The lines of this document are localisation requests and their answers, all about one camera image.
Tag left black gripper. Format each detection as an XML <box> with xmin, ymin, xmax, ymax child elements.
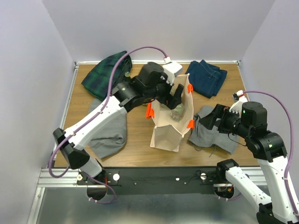
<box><xmin>144</xmin><ymin>73</ymin><xmax>183</xmax><ymax>109</ymax></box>

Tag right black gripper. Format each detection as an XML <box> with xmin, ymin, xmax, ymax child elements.
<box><xmin>198</xmin><ymin>102</ymin><xmax>251</xmax><ymax>138</ymax></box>

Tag clear bottle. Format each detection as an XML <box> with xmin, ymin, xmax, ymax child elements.
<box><xmin>170</xmin><ymin>103</ymin><xmax>185</xmax><ymax>121</ymax></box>

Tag beige canvas tote bag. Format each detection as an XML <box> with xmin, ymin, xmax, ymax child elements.
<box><xmin>146</xmin><ymin>74</ymin><xmax>194</xmax><ymax>152</ymax></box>

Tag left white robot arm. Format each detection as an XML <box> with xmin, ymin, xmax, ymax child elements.
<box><xmin>53</xmin><ymin>62</ymin><xmax>184</xmax><ymax>184</ymax></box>

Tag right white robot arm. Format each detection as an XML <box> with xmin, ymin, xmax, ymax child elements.
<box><xmin>199</xmin><ymin>101</ymin><xmax>299</xmax><ymax>224</ymax></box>

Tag right grey shorts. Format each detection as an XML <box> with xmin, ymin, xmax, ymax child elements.
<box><xmin>188</xmin><ymin>105</ymin><xmax>239</xmax><ymax>154</ymax></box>

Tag blue denim jeans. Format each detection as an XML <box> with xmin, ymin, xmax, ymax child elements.
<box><xmin>186</xmin><ymin>60</ymin><xmax>228</xmax><ymax>98</ymax></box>

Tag left grey cloth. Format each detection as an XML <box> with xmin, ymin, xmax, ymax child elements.
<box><xmin>87</xmin><ymin>98</ymin><xmax>128</xmax><ymax>159</ymax></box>

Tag green plaid cloth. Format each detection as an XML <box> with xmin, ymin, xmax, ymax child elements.
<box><xmin>81</xmin><ymin>51</ymin><xmax>133</xmax><ymax>101</ymax></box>

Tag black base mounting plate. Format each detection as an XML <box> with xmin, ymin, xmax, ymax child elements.
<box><xmin>77</xmin><ymin>166</ymin><xmax>236</xmax><ymax>196</ymax></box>

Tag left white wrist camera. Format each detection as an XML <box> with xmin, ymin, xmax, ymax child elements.
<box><xmin>162</xmin><ymin>56</ymin><xmax>183</xmax><ymax>86</ymax></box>

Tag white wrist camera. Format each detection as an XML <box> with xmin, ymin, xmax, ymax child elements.
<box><xmin>229</xmin><ymin>90</ymin><xmax>248</xmax><ymax>114</ymax></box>
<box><xmin>162</xmin><ymin>56</ymin><xmax>183</xmax><ymax>86</ymax></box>

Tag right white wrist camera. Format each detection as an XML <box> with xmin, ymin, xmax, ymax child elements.
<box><xmin>229</xmin><ymin>90</ymin><xmax>248</xmax><ymax>114</ymax></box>

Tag aluminium frame rail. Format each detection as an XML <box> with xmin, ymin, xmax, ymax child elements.
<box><xmin>25</xmin><ymin>62</ymin><xmax>85</xmax><ymax>224</ymax></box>

